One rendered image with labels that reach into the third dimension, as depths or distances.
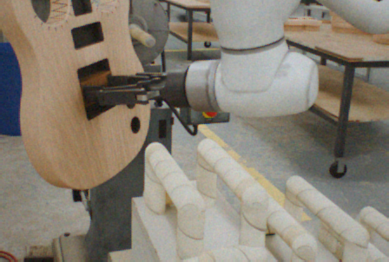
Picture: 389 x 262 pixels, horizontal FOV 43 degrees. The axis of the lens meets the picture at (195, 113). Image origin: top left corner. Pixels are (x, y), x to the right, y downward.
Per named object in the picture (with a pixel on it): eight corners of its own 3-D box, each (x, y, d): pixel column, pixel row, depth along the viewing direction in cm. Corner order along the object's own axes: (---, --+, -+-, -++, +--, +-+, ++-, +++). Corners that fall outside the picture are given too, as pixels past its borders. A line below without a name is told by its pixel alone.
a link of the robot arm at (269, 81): (240, 100, 90) (227, 30, 84) (326, 99, 83) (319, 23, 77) (219, 128, 81) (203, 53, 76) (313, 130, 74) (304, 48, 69)
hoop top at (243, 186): (194, 155, 77) (195, 136, 76) (213, 153, 78) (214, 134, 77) (248, 218, 59) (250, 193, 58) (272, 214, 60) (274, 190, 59)
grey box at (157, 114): (138, 160, 205) (138, 29, 189) (162, 158, 209) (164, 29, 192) (147, 175, 192) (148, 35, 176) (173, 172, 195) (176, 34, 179)
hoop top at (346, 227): (281, 190, 84) (283, 173, 83) (298, 188, 85) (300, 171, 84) (352, 255, 66) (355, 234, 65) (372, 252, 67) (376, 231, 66)
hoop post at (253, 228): (233, 259, 64) (238, 193, 61) (255, 255, 65) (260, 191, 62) (244, 274, 61) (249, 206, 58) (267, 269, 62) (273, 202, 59)
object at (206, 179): (192, 200, 79) (194, 146, 76) (211, 198, 80) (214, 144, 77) (199, 210, 76) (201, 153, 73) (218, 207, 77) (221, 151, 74)
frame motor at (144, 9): (76, 49, 190) (74, -19, 182) (144, 49, 199) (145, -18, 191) (93, 74, 153) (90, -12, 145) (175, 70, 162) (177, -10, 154)
